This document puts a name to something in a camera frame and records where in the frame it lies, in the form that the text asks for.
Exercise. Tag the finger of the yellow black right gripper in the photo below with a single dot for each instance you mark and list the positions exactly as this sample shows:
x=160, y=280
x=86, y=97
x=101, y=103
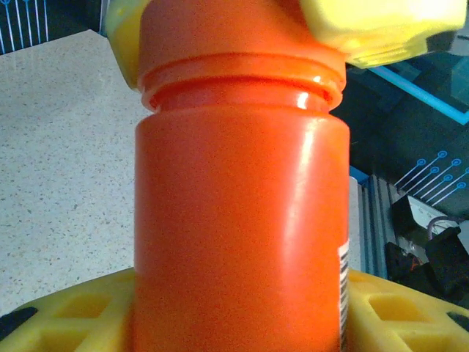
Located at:
x=384, y=25
x=126, y=36

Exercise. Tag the orange pill bottle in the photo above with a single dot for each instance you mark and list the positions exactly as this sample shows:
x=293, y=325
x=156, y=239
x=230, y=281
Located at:
x=238, y=220

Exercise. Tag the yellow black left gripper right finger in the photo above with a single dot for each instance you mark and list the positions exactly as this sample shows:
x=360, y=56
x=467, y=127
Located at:
x=403, y=322

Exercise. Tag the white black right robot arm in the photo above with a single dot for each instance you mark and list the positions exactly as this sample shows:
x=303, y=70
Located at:
x=450, y=249

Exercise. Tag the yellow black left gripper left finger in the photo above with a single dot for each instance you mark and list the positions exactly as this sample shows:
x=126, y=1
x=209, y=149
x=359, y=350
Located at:
x=73, y=322

